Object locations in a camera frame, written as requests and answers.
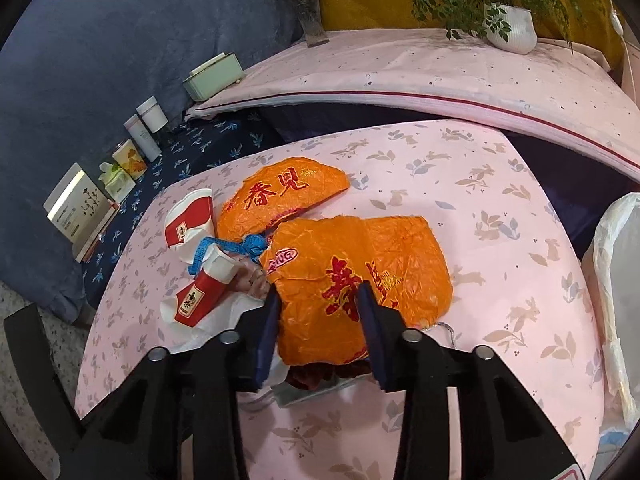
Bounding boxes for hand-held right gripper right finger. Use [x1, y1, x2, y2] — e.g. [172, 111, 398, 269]
[356, 280, 581, 480]

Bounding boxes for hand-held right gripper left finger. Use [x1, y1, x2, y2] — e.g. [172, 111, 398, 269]
[60, 290, 283, 480]

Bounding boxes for large orange plastic bag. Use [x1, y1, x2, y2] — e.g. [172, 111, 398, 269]
[260, 215, 453, 366]

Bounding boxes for red and white paper cup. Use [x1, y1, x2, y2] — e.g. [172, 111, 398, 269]
[164, 187, 217, 263]
[174, 247, 241, 328]

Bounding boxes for small orange plastic bag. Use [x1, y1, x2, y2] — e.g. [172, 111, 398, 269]
[217, 157, 351, 243]

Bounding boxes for white plastic bag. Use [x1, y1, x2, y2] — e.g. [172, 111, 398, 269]
[160, 290, 291, 401]
[580, 192, 640, 441]

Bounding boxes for clear plastic wrapper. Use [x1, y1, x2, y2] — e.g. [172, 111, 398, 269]
[240, 377, 371, 411]

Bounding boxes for blue measuring tape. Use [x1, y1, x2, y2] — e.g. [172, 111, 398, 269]
[187, 234, 271, 276]

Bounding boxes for pink rabbit-print tablecloth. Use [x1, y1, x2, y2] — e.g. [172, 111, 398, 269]
[75, 117, 608, 480]

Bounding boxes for orange-edged book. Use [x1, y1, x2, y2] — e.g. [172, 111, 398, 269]
[72, 202, 121, 263]

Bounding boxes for navy leaf-print cloth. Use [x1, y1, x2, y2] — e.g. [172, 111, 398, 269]
[80, 110, 286, 311]

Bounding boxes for green tissue pack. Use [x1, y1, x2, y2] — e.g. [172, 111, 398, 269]
[97, 161, 137, 203]

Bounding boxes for yellow printed canister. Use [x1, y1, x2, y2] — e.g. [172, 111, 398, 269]
[111, 139, 148, 178]

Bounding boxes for black angled bar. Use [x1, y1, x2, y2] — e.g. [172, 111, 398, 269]
[4, 304, 83, 441]

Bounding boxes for tall white bottle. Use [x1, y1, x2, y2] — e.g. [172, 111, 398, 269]
[124, 114, 162, 161]

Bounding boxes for white flower-print box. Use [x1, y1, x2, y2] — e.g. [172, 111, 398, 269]
[44, 162, 113, 241]

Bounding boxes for white jar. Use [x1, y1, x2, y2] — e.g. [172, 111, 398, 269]
[136, 96, 170, 133]

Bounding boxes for pale green tissue box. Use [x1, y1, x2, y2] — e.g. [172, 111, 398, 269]
[181, 51, 246, 102]

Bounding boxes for pink cloth with red stripe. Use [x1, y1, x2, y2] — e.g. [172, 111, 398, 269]
[185, 27, 640, 181]

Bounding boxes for glass vase with pink flowers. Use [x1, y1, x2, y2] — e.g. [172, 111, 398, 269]
[262, 0, 331, 48]

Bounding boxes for blue velvet cloth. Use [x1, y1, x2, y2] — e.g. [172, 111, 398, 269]
[0, 0, 321, 321]

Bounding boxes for yellow cloth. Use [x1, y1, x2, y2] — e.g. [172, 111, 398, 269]
[315, 0, 626, 68]

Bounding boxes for green plant in white pot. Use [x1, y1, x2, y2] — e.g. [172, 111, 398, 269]
[355, 0, 618, 56]

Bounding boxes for white cord switch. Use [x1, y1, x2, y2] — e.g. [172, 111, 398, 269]
[607, 0, 628, 68]

